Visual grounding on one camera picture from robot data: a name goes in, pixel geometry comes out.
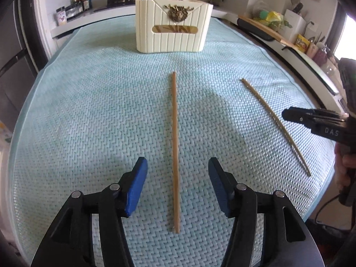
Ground teal woven table mat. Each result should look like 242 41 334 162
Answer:
10 14 338 267

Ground white labelled spice jar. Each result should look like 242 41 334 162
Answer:
56 6 68 26

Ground white knife block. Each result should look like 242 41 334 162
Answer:
284 0 306 41

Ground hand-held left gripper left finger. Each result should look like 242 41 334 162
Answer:
30 156 148 267

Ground spice jar rack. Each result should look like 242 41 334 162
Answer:
65 4 84 20

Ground pink bottle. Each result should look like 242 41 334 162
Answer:
306 42 319 59

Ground yellow cloth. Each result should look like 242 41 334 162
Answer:
265 11 284 25

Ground thin patterned chopstick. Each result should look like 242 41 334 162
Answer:
241 78 312 176

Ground black edged drain tray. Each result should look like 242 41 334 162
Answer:
236 17 345 109

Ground wooden cutting board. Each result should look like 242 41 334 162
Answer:
238 15 299 51

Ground person's right hand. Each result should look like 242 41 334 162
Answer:
335 144 356 195

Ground cream ribbed utensil holder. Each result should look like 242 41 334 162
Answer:
135 0 213 53

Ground black gas stove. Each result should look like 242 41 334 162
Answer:
93 0 137 11

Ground yellow snack packet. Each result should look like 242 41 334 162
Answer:
295 34 310 51

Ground purple bottle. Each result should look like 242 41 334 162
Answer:
313 46 330 67

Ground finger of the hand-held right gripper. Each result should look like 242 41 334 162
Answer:
281 106 349 126

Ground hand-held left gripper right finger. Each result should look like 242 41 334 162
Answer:
208 157 326 267

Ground grey refrigerator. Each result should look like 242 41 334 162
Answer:
0 0 51 128

